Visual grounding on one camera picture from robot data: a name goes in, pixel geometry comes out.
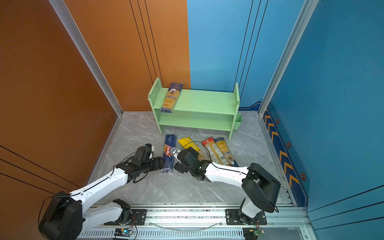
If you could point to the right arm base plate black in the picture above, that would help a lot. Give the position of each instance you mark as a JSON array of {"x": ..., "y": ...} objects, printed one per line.
[{"x": 234, "y": 217}]

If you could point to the right circuit board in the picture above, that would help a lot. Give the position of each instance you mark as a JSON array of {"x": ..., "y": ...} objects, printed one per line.
[{"x": 252, "y": 233}]

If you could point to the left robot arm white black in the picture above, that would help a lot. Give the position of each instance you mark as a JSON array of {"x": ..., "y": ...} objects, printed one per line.
[{"x": 70, "y": 214}]

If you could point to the aluminium front rail frame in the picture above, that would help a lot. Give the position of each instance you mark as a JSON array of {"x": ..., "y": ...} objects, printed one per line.
[{"x": 207, "y": 222}]

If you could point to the yellow Pastatime spaghetti bag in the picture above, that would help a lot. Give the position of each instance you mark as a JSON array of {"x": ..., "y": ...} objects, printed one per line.
[{"x": 187, "y": 142}]

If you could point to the left green circuit board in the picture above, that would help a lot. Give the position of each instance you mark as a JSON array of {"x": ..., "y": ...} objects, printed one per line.
[{"x": 124, "y": 233}]

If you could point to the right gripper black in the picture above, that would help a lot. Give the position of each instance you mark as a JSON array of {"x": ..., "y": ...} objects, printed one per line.
[{"x": 179, "y": 167}]

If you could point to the red spaghetti bag white label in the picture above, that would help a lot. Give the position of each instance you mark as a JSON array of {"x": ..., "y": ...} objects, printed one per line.
[{"x": 215, "y": 153}]

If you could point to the blue Barilla spaghetti box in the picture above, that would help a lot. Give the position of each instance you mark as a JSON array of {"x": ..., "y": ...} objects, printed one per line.
[{"x": 170, "y": 142}]

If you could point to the Ankara spaghetti bag blue yellow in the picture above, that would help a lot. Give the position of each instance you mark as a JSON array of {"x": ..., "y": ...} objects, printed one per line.
[{"x": 171, "y": 97}]

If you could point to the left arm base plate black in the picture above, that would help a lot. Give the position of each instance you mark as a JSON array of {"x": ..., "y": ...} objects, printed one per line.
[{"x": 135, "y": 217}]

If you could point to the green two-tier wooden shelf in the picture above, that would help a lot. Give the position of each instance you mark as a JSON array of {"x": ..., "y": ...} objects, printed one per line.
[{"x": 208, "y": 110}]

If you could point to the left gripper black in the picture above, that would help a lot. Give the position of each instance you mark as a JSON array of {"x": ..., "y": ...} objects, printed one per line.
[{"x": 158, "y": 161}]

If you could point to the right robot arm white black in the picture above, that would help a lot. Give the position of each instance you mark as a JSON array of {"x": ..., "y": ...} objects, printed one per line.
[{"x": 259, "y": 185}]

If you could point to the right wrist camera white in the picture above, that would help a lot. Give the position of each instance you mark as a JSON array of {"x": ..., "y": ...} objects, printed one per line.
[{"x": 175, "y": 152}]

